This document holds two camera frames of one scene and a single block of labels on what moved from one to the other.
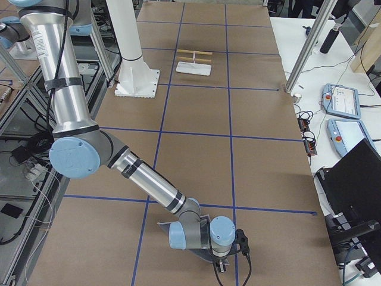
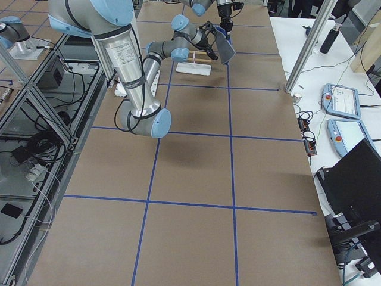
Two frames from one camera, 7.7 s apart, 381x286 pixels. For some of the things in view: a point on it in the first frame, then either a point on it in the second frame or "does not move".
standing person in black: x=306 y=6 does not move
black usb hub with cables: x=308 y=137 does not move
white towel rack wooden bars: x=192 y=67 does not move
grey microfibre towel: x=205 y=252 to x=225 y=47
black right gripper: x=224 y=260 to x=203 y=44
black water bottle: x=330 y=40 does not move
